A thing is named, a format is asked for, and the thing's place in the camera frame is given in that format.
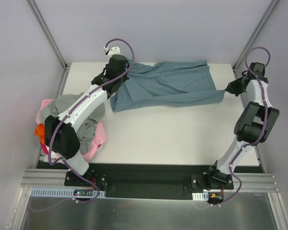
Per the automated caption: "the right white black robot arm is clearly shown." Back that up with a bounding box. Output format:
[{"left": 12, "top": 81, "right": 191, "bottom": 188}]
[{"left": 192, "top": 62, "right": 279, "bottom": 190}]

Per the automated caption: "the left slotted cable duct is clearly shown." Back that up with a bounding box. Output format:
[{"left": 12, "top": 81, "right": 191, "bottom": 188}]
[{"left": 31, "top": 188, "right": 106, "bottom": 198}]

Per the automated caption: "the slotted cable duct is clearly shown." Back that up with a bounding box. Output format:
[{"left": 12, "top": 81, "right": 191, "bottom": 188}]
[
  {"left": 192, "top": 192, "right": 209, "bottom": 201},
  {"left": 31, "top": 188, "right": 106, "bottom": 198}
]

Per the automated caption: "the white t shirt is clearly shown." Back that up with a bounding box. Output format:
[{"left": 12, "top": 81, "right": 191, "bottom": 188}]
[{"left": 43, "top": 151, "right": 63, "bottom": 165}]

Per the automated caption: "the aluminium front rail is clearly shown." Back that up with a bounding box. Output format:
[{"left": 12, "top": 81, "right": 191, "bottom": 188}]
[{"left": 20, "top": 169, "right": 280, "bottom": 193}]

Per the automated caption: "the pink t shirt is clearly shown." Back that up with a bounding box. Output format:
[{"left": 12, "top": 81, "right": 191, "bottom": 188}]
[{"left": 36, "top": 99, "right": 108, "bottom": 163}]

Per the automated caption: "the aluminium frame post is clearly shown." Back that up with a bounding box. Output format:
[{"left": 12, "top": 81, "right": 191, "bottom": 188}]
[
  {"left": 232, "top": 0, "right": 281, "bottom": 73},
  {"left": 26, "top": 0, "right": 70, "bottom": 72}
]

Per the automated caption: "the left aluminium frame post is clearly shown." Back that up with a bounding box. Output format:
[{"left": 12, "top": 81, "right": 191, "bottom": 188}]
[{"left": 26, "top": 0, "right": 70, "bottom": 72}]

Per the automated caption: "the orange t shirt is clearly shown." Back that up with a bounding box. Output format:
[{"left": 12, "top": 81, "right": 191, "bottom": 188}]
[{"left": 34, "top": 123, "right": 45, "bottom": 144}]

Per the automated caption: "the blue-grey t shirt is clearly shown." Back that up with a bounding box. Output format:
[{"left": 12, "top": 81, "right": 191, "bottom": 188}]
[{"left": 110, "top": 61, "right": 225, "bottom": 112}]

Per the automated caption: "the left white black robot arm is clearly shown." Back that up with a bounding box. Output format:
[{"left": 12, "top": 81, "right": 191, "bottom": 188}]
[{"left": 45, "top": 54, "right": 131, "bottom": 186}]

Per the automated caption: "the right slotted cable duct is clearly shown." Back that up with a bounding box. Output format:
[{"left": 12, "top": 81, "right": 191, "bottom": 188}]
[{"left": 192, "top": 192, "right": 209, "bottom": 201}]

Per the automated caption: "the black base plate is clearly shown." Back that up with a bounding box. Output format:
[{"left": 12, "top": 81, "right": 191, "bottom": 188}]
[{"left": 36, "top": 160, "right": 264, "bottom": 199}]

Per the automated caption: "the grey t shirt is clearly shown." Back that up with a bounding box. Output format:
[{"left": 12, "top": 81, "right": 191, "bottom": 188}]
[{"left": 36, "top": 94, "right": 105, "bottom": 154}]

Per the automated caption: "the right aluminium frame post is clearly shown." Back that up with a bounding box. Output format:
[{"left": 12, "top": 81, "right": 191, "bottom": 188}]
[{"left": 232, "top": 0, "right": 281, "bottom": 73}]

